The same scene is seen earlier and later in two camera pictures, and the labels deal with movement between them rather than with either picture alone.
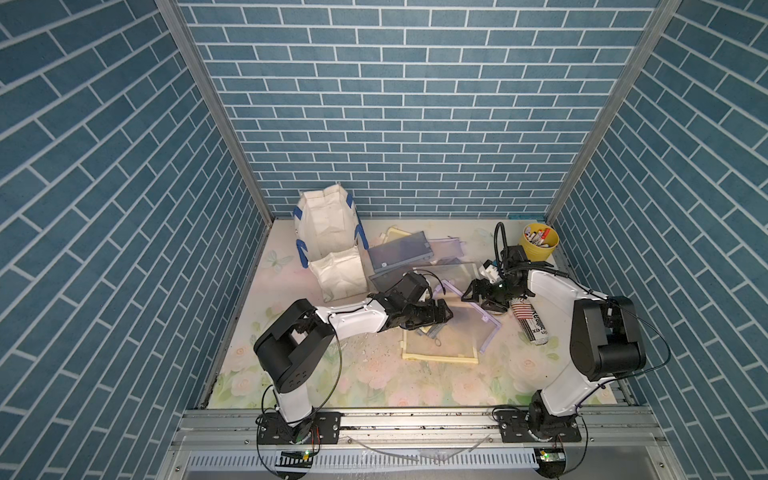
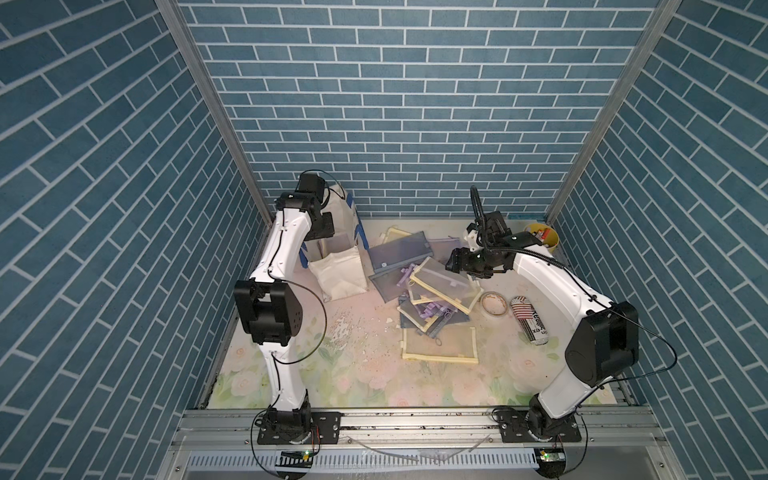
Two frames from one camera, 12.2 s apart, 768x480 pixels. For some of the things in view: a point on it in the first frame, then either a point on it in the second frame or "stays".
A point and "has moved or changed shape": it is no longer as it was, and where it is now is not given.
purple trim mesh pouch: x=470 y=322 has moved or changed shape
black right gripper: x=483 y=284 to x=459 y=263
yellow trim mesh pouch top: x=457 y=275 stays
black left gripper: x=430 y=319 to x=328 y=227
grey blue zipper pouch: x=391 y=259 stays
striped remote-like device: x=529 y=321 stays
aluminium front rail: x=219 y=431 stays
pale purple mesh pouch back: x=447 y=247 stays
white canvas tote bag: x=332 y=240 stays
